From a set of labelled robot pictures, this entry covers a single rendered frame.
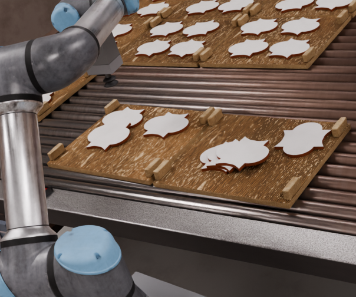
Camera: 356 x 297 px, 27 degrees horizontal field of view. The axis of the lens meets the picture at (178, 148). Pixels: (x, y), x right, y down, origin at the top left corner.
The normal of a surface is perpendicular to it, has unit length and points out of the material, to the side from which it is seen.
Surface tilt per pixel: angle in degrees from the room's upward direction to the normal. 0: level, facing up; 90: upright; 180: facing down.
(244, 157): 0
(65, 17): 90
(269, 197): 0
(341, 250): 0
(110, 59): 90
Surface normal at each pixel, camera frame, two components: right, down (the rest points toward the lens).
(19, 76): -0.22, 0.32
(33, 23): 0.73, 0.14
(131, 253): -0.28, -0.83
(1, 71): -0.25, -0.07
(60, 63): 0.42, 0.14
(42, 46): -0.06, -0.48
